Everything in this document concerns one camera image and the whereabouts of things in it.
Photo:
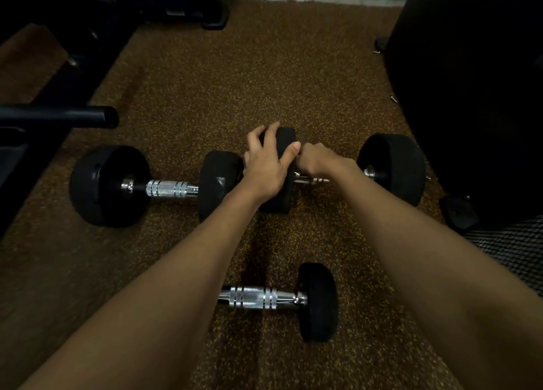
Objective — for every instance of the person's left forearm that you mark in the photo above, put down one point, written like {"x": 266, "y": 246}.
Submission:
{"x": 148, "y": 305}

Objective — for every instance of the large black chrome dumbbell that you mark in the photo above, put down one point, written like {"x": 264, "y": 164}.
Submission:
{"x": 398, "y": 169}

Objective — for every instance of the black bulky equipment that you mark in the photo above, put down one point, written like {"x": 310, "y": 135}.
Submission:
{"x": 471, "y": 97}

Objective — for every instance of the black mesh waste basket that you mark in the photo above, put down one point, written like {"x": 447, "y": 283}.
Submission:
{"x": 513, "y": 250}

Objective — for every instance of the black metal bench frame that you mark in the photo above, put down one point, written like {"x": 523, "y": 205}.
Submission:
{"x": 42, "y": 105}

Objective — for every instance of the person's right hand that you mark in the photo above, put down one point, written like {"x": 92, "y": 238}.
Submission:
{"x": 322, "y": 161}

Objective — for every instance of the person's right forearm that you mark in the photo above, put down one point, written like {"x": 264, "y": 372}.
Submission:
{"x": 445, "y": 283}

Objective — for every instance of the small black chrome dumbbell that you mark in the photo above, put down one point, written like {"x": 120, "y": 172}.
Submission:
{"x": 318, "y": 300}

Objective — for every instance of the medium black chrome dumbbell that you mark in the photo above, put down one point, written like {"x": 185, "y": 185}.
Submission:
{"x": 106, "y": 186}

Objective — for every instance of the person's left hand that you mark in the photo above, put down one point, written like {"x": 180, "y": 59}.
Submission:
{"x": 265, "y": 169}

